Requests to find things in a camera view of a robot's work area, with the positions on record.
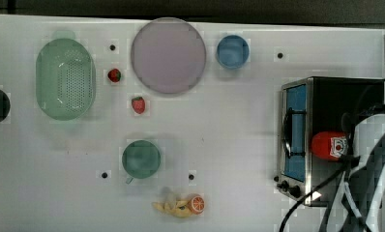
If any red ketchup bottle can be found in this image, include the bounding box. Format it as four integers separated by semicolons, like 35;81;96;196
311;131;348;161

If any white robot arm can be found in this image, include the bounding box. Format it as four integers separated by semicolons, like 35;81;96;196
342;113;385;232

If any silver toaster oven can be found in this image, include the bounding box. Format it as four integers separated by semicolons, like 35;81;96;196
275;76;385;207

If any light red toy strawberry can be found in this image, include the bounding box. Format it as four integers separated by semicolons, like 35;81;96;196
132;97;146;114

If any lilac round plate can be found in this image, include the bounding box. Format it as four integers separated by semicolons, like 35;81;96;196
131;17;206;94

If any green mug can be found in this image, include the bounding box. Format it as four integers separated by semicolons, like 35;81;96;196
122;140;162;185

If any blue cup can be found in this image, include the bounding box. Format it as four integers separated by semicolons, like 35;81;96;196
216;35;250;70

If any toy orange half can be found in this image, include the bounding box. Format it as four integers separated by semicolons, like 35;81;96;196
189;195;205;215

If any dark red toy strawberry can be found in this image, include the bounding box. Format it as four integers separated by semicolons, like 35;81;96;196
107;69;122;83

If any peeled toy banana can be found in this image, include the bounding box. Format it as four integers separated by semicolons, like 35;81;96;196
152;188;193;218

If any green perforated colander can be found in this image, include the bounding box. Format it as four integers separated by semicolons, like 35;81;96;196
36;31;96;121

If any black cable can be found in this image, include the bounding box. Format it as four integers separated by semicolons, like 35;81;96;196
278;158;353;232

